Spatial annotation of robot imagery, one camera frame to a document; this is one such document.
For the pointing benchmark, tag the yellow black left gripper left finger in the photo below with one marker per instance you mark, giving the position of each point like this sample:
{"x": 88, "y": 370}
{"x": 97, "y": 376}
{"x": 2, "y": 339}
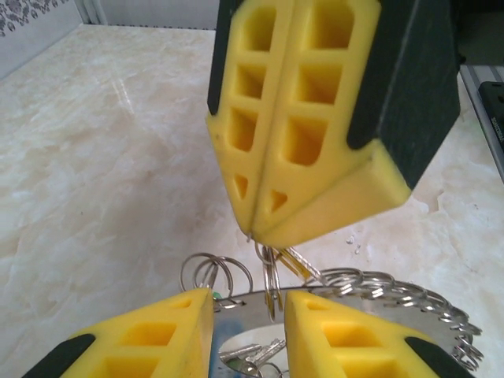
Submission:
{"x": 189, "y": 334}

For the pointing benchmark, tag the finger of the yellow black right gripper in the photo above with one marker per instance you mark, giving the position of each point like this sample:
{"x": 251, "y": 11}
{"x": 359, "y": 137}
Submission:
{"x": 354, "y": 189}
{"x": 248, "y": 103}

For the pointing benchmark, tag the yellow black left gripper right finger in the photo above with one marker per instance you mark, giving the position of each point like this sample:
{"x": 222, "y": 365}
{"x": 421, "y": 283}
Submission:
{"x": 307, "y": 334}

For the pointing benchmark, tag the large metal keyring disc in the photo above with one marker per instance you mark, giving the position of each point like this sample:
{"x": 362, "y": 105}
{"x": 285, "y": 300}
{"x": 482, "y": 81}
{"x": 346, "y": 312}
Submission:
{"x": 236, "y": 311}

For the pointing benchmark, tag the green key tag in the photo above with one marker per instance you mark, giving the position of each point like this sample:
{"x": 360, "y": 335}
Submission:
{"x": 216, "y": 295}

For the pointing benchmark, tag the silver key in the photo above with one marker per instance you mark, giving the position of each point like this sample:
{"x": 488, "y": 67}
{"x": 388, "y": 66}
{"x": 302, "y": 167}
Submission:
{"x": 252, "y": 352}

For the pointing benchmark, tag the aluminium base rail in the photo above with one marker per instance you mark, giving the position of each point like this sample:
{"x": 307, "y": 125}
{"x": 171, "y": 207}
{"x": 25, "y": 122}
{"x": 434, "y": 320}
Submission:
{"x": 472, "y": 78}

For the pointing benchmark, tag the aluminium frame post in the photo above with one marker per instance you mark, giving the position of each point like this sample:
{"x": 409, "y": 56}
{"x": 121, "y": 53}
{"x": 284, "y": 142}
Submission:
{"x": 92, "y": 10}

